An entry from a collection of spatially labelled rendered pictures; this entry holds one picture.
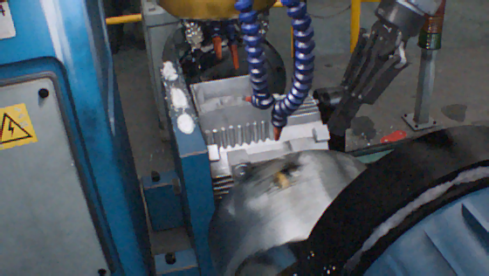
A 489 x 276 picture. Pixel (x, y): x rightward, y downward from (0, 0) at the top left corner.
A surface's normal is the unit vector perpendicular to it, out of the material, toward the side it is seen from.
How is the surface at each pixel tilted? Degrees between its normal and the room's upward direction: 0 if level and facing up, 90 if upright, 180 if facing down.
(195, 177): 90
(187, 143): 0
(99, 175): 90
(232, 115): 90
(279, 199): 21
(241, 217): 43
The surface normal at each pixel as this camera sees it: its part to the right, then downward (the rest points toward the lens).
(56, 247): 0.25, 0.51
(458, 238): -0.42, -0.70
